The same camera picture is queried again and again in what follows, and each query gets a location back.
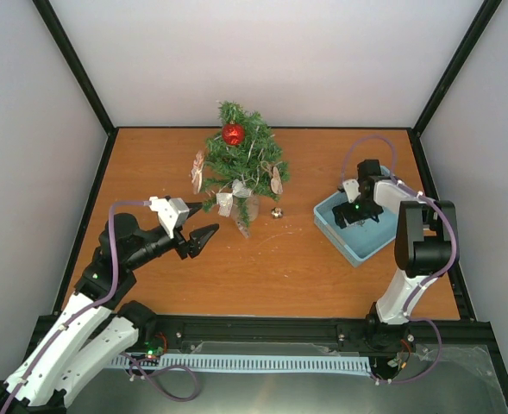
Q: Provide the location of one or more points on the light blue cable duct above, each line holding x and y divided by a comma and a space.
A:
229, 363

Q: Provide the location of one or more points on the small circuit board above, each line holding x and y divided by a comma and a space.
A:
151, 355

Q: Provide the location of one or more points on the right back frame post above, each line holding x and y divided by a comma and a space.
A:
469, 40

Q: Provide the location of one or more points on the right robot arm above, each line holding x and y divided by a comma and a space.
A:
426, 244

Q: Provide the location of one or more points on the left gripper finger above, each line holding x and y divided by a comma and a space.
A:
193, 208
199, 239

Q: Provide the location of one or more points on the silver script word ornament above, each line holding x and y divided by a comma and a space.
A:
359, 224

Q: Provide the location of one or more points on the light blue plastic basket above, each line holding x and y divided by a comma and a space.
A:
357, 245

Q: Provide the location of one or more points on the red bauble ornament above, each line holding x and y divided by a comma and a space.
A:
233, 134

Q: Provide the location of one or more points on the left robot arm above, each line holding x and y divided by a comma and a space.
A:
95, 326

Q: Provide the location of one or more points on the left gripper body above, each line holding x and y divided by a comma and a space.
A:
184, 247

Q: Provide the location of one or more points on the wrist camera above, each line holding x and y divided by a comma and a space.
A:
172, 213
351, 190

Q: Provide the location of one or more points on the frame post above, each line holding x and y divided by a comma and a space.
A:
61, 39
469, 40

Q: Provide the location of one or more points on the clear battery box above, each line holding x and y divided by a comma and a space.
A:
243, 228

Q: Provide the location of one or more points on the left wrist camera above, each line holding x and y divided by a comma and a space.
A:
172, 213

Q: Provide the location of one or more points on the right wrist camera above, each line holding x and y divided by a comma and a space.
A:
351, 190

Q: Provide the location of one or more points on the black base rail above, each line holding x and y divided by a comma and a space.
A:
341, 334

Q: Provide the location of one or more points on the gold disco ball ornament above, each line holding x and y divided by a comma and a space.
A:
276, 212

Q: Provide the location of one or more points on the small green christmas tree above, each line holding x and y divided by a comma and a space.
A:
224, 163

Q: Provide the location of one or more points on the white mesh bow ornament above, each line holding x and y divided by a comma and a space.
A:
225, 200

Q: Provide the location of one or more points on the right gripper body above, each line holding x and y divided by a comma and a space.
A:
364, 210

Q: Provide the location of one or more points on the left back frame post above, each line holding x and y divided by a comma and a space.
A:
61, 39

